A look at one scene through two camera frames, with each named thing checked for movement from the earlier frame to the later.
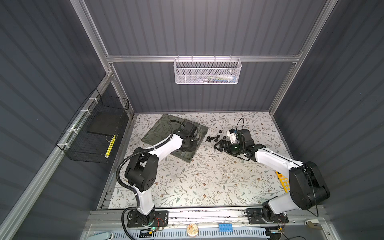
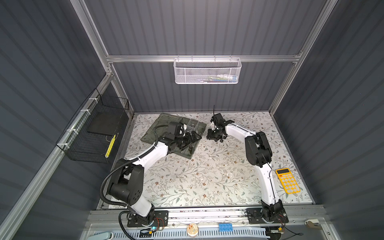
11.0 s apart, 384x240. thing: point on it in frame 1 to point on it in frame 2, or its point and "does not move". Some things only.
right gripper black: x=226 y=148 to x=210 y=136
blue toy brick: x=226 y=227 does not move
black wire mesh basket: x=89 y=136 does not move
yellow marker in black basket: x=110 y=147 does not move
